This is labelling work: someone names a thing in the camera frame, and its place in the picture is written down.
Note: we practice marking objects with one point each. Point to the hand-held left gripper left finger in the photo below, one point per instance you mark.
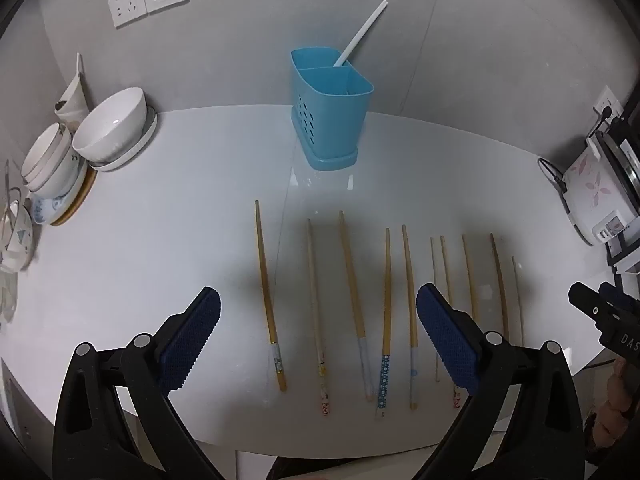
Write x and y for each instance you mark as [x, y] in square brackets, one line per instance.
[192, 340]

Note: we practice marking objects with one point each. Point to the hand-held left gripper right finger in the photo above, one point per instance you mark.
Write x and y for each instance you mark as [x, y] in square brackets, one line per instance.
[447, 340]

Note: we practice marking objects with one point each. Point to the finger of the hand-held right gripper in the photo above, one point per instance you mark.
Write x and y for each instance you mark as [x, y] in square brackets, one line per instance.
[592, 310]
[622, 305]

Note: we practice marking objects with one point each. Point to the bamboo chopstick white end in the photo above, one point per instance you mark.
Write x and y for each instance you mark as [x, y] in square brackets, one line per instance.
[408, 285]
[352, 280]

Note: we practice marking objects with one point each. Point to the bamboo chopstick blue dotted end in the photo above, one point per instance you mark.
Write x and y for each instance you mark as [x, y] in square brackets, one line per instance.
[386, 310]

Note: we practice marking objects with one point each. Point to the bamboo chopstick patterned band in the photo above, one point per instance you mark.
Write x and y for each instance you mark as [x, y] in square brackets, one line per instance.
[267, 300]

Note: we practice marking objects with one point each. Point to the blue plastic utensil holder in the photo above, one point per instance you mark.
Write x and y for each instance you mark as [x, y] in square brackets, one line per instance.
[330, 120]

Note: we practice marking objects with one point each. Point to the person's right hand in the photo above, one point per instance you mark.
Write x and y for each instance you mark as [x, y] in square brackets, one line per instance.
[612, 425]

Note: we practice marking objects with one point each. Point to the black white device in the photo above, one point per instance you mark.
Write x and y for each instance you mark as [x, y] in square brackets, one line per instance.
[622, 257]

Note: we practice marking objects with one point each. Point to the white floral rice cooker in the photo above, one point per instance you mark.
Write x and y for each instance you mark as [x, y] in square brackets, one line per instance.
[595, 190]

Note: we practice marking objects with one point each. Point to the blue patterned bowl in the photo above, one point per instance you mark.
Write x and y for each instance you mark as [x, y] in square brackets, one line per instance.
[50, 210]

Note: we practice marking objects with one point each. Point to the patterned dishes at left edge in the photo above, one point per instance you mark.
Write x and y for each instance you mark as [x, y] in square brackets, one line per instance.
[17, 240]

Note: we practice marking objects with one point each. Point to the white bowl dark print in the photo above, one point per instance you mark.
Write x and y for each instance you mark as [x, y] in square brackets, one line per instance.
[62, 185]

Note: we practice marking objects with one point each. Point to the white ribbed plate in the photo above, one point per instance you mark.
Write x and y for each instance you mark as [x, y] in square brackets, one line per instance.
[146, 137]

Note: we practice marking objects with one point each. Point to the large white bowl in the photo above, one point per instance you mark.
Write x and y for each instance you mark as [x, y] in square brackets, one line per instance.
[107, 125]

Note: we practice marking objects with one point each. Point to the white bowl dark rim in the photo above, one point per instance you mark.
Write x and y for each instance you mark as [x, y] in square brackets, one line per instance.
[47, 152]

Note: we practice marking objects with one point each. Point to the tall white ceramic vessel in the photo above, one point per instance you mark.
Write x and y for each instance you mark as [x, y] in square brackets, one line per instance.
[72, 100]

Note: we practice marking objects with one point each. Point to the white plastic chopstick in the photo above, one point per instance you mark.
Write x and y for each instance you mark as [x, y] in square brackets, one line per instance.
[360, 35]

